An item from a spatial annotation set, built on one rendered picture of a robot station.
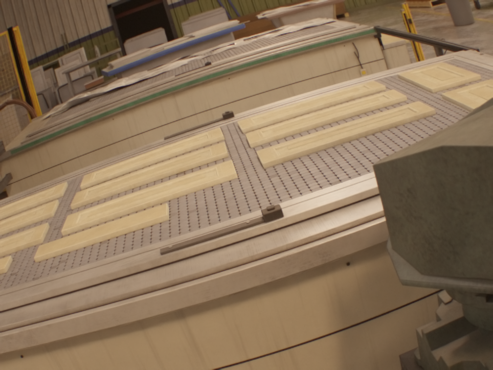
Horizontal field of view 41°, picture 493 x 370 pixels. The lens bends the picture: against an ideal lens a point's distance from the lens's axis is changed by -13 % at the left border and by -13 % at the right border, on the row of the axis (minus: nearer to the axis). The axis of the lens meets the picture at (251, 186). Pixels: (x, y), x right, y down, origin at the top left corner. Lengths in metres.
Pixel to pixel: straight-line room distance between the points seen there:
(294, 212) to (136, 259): 0.45
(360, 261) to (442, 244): 0.63
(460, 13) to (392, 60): 5.14
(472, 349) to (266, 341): 0.70
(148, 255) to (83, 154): 4.05
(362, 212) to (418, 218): 0.55
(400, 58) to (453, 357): 4.85
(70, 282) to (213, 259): 0.43
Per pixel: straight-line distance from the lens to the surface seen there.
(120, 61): 8.92
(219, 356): 2.02
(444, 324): 1.68
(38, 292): 2.09
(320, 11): 9.21
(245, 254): 1.90
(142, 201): 2.52
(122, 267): 2.02
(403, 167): 1.38
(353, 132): 2.55
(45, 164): 6.12
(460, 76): 3.11
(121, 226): 2.33
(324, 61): 6.01
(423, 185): 1.34
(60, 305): 2.00
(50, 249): 2.39
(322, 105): 3.13
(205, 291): 1.87
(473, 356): 1.53
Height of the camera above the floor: 1.52
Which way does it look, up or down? 16 degrees down
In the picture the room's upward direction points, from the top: 18 degrees counter-clockwise
